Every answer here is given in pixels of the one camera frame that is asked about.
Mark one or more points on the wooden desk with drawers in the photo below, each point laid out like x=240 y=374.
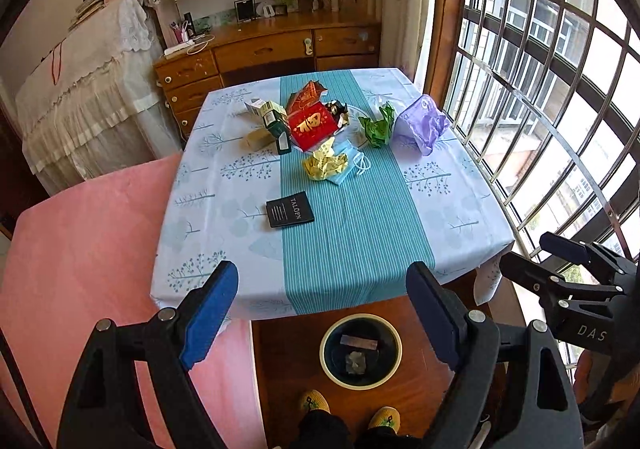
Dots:
x=284 y=45

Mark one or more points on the white purple carton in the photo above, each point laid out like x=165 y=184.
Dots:
x=258 y=107

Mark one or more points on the beige paper bag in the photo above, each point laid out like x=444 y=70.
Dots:
x=356 y=363

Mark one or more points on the pink long carton box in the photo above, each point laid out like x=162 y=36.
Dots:
x=358 y=342

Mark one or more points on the green plastic bag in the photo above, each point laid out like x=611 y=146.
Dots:
x=379 y=132

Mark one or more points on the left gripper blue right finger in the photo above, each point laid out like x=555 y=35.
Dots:
x=440 y=312

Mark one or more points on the right yellow slipper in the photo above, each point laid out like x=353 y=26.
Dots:
x=386 y=417

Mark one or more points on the left yellow slipper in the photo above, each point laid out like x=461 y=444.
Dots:
x=313 y=400

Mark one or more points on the yellow paper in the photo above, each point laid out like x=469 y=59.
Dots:
x=325 y=162

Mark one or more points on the beige cardboard box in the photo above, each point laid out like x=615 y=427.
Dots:
x=258 y=139

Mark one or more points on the blue face mask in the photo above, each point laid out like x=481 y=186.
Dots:
x=357 y=163

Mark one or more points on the green yellow medicine box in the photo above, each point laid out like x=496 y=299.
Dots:
x=276 y=122

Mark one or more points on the orange foil heat-patch pouch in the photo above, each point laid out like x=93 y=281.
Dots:
x=308 y=95

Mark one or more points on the person's right hand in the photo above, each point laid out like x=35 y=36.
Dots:
x=589 y=375

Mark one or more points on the metal window grille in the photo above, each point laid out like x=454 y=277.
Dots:
x=544 y=95

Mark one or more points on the blue white patterned tablecloth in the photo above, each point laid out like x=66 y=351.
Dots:
x=366 y=231

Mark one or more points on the red envelope with gold character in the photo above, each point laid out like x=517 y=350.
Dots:
x=311 y=125

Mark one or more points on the black gold foil wrapper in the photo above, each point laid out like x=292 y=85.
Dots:
x=339 y=113

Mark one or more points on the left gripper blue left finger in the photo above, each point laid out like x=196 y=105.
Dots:
x=202 y=312

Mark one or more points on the round cream trash bin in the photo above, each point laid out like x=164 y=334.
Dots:
x=382 y=364

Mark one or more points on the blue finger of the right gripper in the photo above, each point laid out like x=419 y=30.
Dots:
x=570 y=248
x=555 y=291

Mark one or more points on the purple plastic package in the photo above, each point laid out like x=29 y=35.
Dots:
x=420 y=125

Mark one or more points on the yellow slipper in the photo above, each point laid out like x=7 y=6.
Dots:
x=386 y=417
x=313 y=400

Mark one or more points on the black small booklet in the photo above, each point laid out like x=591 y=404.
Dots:
x=292 y=210

